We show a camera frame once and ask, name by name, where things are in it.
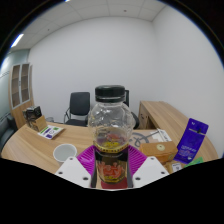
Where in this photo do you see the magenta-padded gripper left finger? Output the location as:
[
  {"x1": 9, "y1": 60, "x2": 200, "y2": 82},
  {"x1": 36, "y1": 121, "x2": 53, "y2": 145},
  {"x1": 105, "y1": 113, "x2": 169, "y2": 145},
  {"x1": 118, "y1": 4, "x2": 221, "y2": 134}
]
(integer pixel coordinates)
[{"x1": 54, "y1": 144, "x2": 98, "y2": 189}]

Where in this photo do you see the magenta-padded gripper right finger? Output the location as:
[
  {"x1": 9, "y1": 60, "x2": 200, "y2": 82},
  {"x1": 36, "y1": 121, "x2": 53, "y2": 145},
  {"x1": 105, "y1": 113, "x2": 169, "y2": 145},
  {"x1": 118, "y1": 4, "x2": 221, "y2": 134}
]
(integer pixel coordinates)
[{"x1": 126, "y1": 144, "x2": 170, "y2": 189}]

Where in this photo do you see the clear bottle with black cap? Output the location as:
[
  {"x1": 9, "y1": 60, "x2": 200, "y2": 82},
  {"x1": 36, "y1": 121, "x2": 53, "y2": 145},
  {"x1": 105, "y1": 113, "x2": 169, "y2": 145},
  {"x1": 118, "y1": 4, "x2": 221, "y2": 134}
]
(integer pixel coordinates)
[{"x1": 87, "y1": 84, "x2": 136, "y2": 186}]

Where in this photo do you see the white and grey mug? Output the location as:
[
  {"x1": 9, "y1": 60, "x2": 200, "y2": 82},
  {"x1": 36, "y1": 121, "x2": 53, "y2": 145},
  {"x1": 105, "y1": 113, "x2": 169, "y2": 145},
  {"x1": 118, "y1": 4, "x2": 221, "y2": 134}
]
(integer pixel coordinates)
[{"x1": 52, "y1": 143, "x2": 78, "y2": 167}]

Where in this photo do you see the brown cardboard box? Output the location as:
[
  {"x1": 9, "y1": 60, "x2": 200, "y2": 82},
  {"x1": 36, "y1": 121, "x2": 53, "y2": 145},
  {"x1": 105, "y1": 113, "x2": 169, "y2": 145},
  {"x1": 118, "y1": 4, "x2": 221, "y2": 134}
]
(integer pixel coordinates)
[{"x1": 139, "y1": 140, "x2": 179, "y2": 164}]

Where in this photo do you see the grey patterned round disc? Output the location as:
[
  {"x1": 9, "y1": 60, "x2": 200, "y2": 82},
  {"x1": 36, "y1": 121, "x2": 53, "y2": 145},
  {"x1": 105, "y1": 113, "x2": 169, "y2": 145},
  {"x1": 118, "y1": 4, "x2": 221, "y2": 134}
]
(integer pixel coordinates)
[{"x1": 129, "y1": 131, "x2": 158, "y2": 148}]

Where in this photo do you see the white printed paper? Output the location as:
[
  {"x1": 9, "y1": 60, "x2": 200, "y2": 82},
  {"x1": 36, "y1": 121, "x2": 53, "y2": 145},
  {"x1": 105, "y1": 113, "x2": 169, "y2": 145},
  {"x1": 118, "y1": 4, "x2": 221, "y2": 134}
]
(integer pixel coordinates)
[{"x1": 150, "y1": 129, "x2": 173, "y2": 143}]

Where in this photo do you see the white and green leaflet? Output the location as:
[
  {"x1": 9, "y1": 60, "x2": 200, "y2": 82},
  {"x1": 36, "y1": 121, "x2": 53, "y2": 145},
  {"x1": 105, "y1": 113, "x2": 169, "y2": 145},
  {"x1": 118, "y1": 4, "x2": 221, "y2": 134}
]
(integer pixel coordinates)
[{"x1": 37, "y1": 124, "x2": 65, "y2": 140}]

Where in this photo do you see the purple package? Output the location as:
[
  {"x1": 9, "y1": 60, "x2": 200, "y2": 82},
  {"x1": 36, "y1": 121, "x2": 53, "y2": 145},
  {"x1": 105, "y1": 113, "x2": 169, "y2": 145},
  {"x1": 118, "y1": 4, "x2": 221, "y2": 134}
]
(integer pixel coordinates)
[{"x1": 173, "y1": 117, "x2": 210, "y2": 165}]

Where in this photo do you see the wooden side desk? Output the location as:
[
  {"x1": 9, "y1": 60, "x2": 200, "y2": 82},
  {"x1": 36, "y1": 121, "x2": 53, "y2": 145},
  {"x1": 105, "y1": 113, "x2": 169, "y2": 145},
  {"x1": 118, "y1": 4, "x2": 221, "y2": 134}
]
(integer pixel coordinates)
[{"x1": 137, "y1": 100, "x2": 188, "y2": 141}]

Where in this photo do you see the light wooden box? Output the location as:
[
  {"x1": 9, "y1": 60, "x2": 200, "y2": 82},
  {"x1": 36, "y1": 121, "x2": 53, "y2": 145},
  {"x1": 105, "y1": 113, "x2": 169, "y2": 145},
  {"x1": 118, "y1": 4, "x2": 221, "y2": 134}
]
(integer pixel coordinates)
[{"x1": 31, "y1": 114, "x2": 48, "y2": 132}]

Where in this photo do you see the black office chair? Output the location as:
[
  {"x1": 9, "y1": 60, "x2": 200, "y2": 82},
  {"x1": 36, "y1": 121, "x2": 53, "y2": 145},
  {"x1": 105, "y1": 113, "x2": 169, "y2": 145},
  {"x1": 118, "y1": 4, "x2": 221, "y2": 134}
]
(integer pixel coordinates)
[{"x1": 63, "y1": 91, "x2": 92, "y2": 128}]

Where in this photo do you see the dark brown box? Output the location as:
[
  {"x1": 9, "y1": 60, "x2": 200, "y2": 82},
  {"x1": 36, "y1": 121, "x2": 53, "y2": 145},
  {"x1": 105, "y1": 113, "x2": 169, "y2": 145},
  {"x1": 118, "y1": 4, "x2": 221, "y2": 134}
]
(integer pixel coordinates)
[{"x1": 22, "y1": 105, "x2": 43, "y2": 126}]

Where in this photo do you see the wooden cabinet with glass doors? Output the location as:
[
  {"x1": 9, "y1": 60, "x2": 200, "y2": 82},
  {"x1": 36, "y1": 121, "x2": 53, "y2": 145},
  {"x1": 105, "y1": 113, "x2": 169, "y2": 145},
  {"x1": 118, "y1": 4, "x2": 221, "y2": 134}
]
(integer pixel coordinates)
[{"x1": 8, "y1": 62, "x2": 35, "y2": 129}]

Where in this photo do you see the ceiling light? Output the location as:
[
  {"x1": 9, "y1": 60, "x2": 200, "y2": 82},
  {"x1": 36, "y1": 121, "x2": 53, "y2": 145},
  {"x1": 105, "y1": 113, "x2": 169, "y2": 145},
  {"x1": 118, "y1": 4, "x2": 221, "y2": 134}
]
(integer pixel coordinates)
[{"x1": 9, "y1": 33, "x2": 25, "y2": 49}]

